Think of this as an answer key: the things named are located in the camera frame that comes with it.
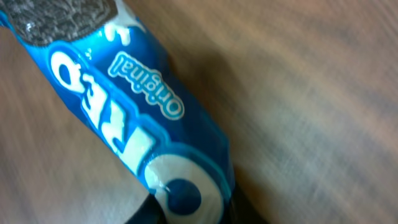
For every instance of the blue oreo packet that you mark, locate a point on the blue oreo packet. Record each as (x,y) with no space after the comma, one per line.
(115,76)

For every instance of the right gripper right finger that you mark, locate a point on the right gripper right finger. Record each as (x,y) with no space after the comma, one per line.
(241,210)

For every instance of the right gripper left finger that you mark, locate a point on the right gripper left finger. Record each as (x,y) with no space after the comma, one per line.
(150,212)

